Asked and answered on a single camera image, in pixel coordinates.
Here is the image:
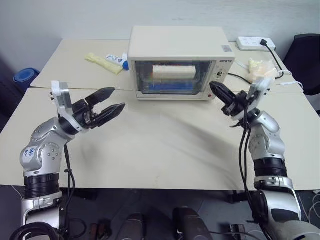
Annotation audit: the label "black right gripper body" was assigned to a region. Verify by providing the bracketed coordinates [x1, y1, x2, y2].
[221, 91, 250, 117]

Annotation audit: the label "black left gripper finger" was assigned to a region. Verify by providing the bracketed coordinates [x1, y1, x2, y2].
[95, 102, 127, 127]
[84, 86, 116, 106]

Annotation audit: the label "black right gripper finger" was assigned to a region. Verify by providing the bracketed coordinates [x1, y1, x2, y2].
[210, 81, 236, 99]
[209, 83, 233, 106]

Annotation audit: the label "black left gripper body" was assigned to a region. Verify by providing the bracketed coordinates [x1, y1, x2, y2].
[72, 98, 100, 130]

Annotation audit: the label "glass toaster oven door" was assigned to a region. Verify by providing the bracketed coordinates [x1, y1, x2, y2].
[133, 59, 214, 95]

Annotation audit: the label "cream cylindrical food container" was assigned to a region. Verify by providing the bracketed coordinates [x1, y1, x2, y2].
[151, 64, 197, 81]

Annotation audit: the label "cream toaster oven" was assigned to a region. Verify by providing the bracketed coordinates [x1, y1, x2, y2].
[127, 25, 236, 102]

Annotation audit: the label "yellow plastic bag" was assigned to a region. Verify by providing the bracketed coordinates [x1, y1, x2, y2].
[84, 52, 124, 76]

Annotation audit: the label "white blue toothpaste tube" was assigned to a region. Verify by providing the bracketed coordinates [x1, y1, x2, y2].
[104, 52, 130, 71]

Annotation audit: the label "clear bag of yellow snacks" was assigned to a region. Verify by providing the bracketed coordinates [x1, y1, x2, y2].
[247, 57, 279, 81]

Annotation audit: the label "white power strip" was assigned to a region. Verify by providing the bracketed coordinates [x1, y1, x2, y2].
[236, 36, 278, 52]

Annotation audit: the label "black office chair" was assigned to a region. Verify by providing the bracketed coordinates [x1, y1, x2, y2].
[283, 33, 320, 96]

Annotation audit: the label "black oven power cable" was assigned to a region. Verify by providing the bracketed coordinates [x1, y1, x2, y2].
[226, 72, 254, 84]

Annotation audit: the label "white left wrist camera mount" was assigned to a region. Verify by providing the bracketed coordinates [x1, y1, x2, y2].
[50, 80, 86, 134]

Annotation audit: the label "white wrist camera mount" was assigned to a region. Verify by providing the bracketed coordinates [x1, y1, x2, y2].
[229, 75, 275, 124]
[50, 80, 86, 134]

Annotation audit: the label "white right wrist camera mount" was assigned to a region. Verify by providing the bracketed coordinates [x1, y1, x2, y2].
[229, 75, 275, 124]

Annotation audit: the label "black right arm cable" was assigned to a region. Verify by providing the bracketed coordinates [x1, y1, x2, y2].
[238, 99, 272, 240]

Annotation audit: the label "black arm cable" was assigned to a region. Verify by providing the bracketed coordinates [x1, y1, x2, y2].
[63, 143, 77, 240]
[238, 99, 272, 240]

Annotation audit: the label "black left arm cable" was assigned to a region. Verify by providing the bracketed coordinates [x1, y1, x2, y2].
[63, 143, 77, 240]

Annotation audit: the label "black plug with cable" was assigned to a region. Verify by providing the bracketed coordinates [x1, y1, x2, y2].
[259, 39, 292, 76]

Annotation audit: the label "white flat strap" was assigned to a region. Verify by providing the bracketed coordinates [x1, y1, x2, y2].
[274, 70, 305, 94]

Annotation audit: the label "white floor cables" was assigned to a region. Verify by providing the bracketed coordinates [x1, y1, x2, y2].
[302, 189, 320, 227]

